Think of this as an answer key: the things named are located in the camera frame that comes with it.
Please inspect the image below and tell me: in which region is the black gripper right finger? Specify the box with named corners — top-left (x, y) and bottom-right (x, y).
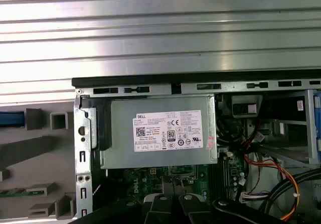
top-left (178, 180), bottom-right (278, 224)

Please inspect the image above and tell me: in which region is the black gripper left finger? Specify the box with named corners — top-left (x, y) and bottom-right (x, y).
top-left (82, 180), bottom-right (175, 224)

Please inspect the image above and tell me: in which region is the hard disk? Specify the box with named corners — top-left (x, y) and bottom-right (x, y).
top-left (0, 110), bottom-right (26, 129)

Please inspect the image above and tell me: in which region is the green motherboard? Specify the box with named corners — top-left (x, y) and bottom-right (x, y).
top-left (106, 156), bottom-right (249, 209)

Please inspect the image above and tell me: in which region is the black RAM slot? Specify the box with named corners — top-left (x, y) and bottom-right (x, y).
top-left (217, 156), bottom-right (228, 201)

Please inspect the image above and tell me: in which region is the silver power supply unit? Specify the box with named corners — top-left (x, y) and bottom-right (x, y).
top-left (100, 94), bottom-right (218, 170)

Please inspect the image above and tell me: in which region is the grey parts rack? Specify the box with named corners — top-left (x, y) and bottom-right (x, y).
top-left (0, 107), bottom-right (77, 221)

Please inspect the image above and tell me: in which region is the black PC case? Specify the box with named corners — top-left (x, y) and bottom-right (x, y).
top-left (71, 76), bottom-right (321, 224)

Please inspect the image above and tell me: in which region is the silver optical drive cage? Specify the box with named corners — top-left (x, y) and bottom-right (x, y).
top-left (260, 89), bottom-right (321, 168)

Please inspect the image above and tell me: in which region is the green RAM stick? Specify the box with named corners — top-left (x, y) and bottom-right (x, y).
top-left (0, 188), bottom-right (47, 197)

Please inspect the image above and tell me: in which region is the blue plastic drive latch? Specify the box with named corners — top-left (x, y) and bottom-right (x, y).
top-left (312, 89), bottom-right (321, 163)

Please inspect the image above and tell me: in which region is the orange yellow wire bundle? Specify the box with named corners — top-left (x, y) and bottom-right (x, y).
top-left (244, 133), bottom-right (301, 222)

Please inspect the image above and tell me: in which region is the black cable bundle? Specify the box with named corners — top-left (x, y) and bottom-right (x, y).
top-left (258, 167), bottom-right (321, 222)

